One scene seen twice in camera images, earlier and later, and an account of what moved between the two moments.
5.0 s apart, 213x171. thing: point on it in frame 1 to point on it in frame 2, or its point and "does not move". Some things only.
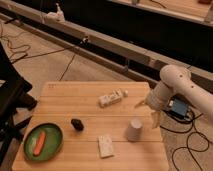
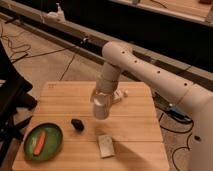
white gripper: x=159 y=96 to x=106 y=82
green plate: x=51 y=144 does not move
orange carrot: x=39 y=144 does not move
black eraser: x=77 y=123 does not move
